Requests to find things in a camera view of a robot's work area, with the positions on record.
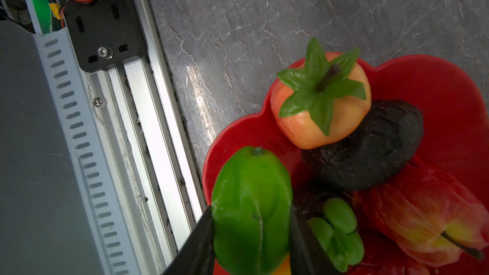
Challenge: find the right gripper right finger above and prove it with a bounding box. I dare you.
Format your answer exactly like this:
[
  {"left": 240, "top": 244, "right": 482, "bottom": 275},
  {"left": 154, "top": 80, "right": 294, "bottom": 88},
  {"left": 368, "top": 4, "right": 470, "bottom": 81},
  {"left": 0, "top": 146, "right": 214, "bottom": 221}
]
[{"left": 289, "top": 206, "right": 341, "bottom": 275}]

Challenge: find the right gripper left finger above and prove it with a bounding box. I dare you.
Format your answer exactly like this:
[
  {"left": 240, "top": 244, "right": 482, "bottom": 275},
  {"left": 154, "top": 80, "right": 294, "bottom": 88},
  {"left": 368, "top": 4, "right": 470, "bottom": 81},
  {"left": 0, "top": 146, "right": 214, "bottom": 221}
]
[{"left": 163, "top": 206, "right": 215, "bottom": 275}]

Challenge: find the dark mangosteen green top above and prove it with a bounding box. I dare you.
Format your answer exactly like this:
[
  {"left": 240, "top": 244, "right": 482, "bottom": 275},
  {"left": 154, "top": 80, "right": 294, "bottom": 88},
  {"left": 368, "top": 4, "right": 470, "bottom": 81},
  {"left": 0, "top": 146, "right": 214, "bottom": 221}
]
[{"left": 294, "top": 181, "right": 365, "bottom": 274}]

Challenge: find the green pepper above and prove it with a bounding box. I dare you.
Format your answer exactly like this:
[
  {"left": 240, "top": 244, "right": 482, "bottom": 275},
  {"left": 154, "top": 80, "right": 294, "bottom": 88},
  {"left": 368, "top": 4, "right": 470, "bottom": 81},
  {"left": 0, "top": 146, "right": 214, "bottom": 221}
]
[{"left": 211, "top": 146, "right": 293, "bottom": 274}]

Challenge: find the red apple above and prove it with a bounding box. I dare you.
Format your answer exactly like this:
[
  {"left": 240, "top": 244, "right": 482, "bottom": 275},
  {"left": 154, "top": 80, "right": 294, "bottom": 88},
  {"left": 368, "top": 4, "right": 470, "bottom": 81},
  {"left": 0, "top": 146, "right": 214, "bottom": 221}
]
[{"left": 353, "top": 156, "right": 488, "bottom": 267}]

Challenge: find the dark avocado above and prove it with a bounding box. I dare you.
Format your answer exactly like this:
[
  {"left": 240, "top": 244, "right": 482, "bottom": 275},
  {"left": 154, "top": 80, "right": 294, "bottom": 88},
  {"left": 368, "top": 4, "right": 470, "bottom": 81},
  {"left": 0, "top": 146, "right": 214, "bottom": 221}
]
[{"left": 302, "top": 99, "right": 424, "bottom": 192}]

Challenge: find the red strawberry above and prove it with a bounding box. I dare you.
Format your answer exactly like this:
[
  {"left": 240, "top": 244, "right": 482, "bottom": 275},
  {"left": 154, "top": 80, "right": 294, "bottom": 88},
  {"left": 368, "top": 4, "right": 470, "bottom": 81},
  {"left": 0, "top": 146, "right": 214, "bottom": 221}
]
[{"left": 270, "top": 38, "right": 372, "bottom": 150}]

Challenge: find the red flower-shaped bowl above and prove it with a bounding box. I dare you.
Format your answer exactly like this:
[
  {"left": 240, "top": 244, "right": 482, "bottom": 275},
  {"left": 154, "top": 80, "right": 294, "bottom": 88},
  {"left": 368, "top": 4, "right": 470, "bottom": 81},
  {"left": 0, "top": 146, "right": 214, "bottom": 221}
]
[{"left": 202, "top": 54, "right": 489, "bottom": 275}]

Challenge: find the yellow lemon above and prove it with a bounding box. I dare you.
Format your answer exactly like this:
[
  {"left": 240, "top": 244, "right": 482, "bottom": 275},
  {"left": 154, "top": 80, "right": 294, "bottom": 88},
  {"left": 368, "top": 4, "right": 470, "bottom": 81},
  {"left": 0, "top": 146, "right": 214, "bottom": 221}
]
[{"left": 273, "top": 255, "right": 291, "bottom": 275}]

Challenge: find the dark red raspberry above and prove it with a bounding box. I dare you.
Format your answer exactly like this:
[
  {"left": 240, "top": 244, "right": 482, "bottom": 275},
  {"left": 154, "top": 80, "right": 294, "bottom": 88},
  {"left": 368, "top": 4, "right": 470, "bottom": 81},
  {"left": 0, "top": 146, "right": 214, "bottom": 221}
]
[{"left": 346, "top": 230, "right": 430, "bottom": 275}]

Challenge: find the white vented cable duct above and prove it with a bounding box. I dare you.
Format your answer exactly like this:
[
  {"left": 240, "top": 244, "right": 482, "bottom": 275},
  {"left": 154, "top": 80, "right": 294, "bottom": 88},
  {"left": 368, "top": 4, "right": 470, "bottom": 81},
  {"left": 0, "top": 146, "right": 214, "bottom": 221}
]
[{"left": 34, "top": 31, "right": 140, "bottom": 274}]

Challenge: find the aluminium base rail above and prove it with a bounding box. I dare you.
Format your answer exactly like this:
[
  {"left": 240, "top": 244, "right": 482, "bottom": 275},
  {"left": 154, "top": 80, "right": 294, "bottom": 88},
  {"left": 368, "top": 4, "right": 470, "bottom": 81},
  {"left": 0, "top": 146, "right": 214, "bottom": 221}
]
[{"left": 78, "top": 0, "right": 203, "bottom": 274}]

